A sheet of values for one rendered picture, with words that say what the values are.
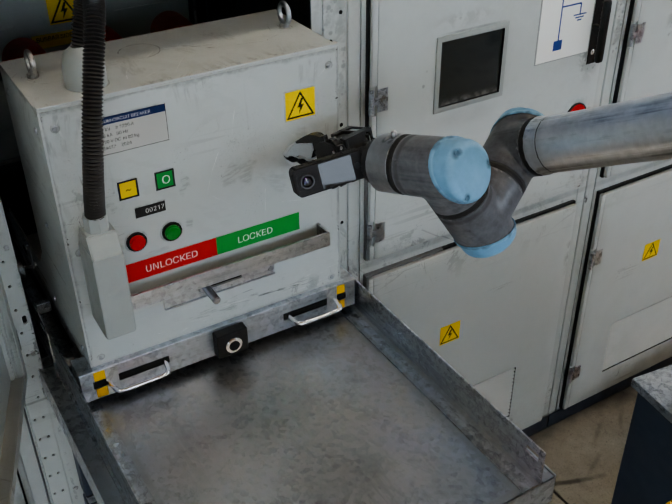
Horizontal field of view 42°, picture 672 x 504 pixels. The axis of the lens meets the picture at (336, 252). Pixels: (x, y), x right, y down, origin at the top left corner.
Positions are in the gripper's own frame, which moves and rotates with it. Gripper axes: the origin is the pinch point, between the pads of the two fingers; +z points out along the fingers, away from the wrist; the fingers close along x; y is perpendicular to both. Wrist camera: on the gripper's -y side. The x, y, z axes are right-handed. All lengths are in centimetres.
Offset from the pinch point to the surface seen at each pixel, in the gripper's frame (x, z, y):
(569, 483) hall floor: -125, 7, 78
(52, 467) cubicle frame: -53, 42, -41
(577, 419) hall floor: -122, 18, 102
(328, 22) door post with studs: 17.4, 6.2, 21.3
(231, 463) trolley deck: -41, -6, -30
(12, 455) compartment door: -34, 21, -52
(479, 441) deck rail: -47, -31, 1
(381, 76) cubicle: 4.8, 4.8, 30.7
